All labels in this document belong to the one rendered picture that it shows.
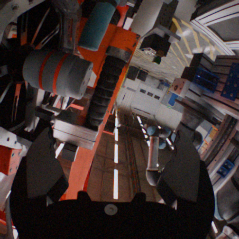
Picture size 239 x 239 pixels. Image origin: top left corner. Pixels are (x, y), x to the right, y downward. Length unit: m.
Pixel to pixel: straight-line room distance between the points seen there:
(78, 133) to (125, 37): 0.66
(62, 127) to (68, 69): 0.17
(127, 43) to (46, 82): 0.55
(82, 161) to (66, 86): 0.82
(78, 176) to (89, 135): 1.03
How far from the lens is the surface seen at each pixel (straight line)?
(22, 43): 0.47
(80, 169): 1.17
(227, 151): 0.66
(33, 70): 0.40
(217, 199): 0.53
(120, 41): 0.79
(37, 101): 0.46
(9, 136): 0.37
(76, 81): 0.35
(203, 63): 0.71
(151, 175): 0.98
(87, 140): 0.25
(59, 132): 0.26
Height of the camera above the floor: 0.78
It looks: 21 degrees up
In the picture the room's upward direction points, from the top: 157 degrees counter-clockwise
